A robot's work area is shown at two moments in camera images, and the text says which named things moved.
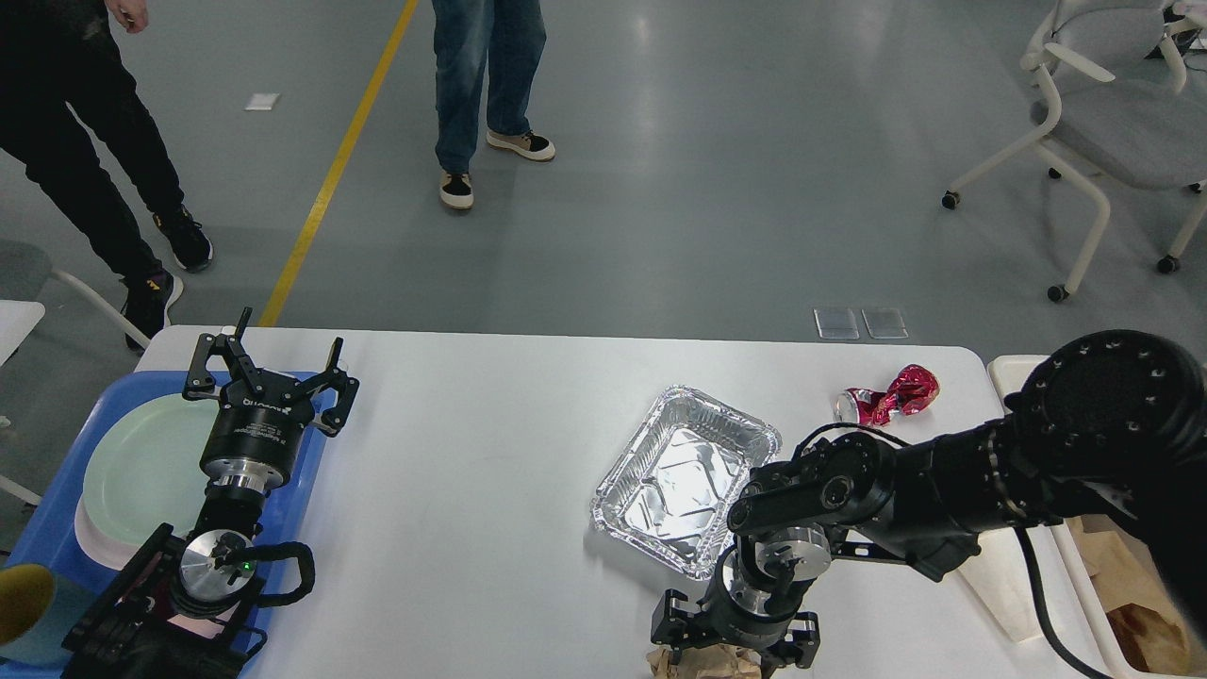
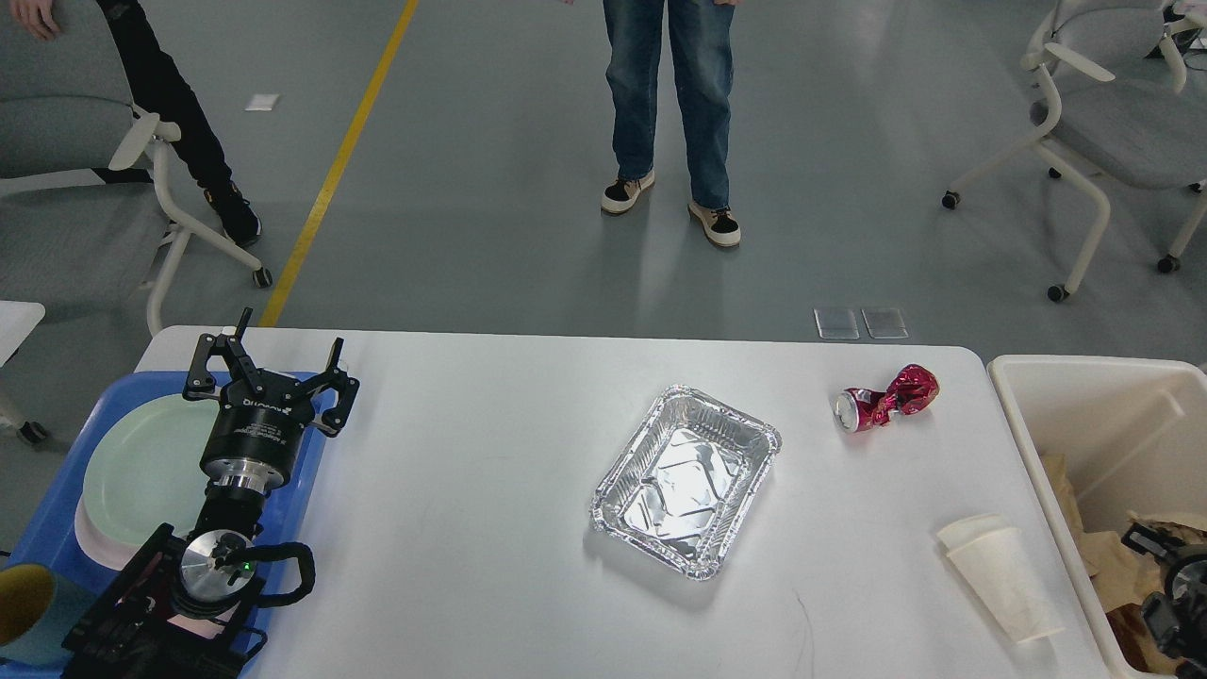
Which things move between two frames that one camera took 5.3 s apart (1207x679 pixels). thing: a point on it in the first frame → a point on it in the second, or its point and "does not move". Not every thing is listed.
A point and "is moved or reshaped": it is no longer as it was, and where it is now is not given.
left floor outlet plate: [836, 323] does not move
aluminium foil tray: [669, 496] does not move
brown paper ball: [716, 661] is moved or reshaped
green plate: [144, 470] does not move
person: [58, 53] → [157, 87]
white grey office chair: [1124, 119] does not move
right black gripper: [734, 612] → [1177, 620]
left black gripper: [256, 434] does not move
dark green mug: [38, 610] does not move
